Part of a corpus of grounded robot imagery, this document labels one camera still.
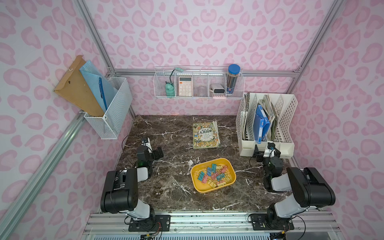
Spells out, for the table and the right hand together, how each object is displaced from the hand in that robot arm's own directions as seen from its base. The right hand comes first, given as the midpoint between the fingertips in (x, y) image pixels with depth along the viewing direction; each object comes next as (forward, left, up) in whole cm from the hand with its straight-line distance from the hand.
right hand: (264, 144), depth 89 cm
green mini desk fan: (+26, +57, +23) cm, 67 cm away
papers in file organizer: (+12, -3, +13) cm, 18 cm away
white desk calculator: (+31, +48, +20) cm, 60 cm away
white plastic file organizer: (+12, -19, -10) cm, 25 cm away
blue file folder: (+7, +3, +9) cm, 12 cm away
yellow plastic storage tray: (-16, +31, -8) cm, 36 cm away
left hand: (0, +69, -3) cm, 69 cm away
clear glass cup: (+28, +37, +17) cm, 49 cm away
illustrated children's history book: (+14, +34, -10) cm, 38 cm away
